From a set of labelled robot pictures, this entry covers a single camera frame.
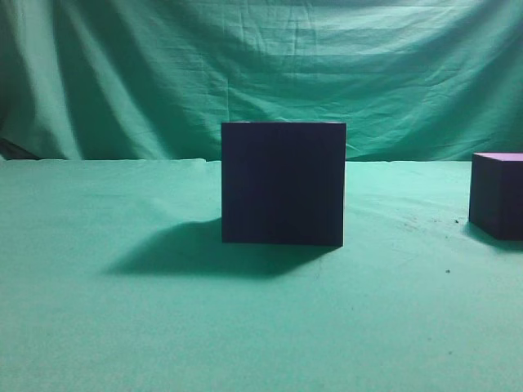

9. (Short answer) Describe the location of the large dark purple groove box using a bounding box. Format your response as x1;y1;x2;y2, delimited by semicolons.
221;122;346;247

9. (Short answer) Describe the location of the small purple cube block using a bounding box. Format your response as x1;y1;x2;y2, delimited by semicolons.
468;152;522;241

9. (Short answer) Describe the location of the green table cloth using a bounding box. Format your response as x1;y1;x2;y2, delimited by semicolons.
1;159;522;391

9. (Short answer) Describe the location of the green backdrop cloth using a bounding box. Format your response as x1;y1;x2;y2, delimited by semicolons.
1;1;522;161

